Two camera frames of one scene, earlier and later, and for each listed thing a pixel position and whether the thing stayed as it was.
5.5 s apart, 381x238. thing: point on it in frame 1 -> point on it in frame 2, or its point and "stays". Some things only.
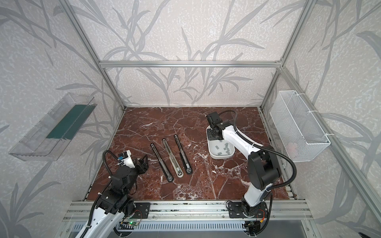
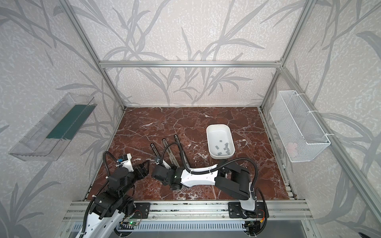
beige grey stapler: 175,166 stays
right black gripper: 213,131 -> 156,170
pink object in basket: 292,148 stays
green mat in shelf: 72,122 stays
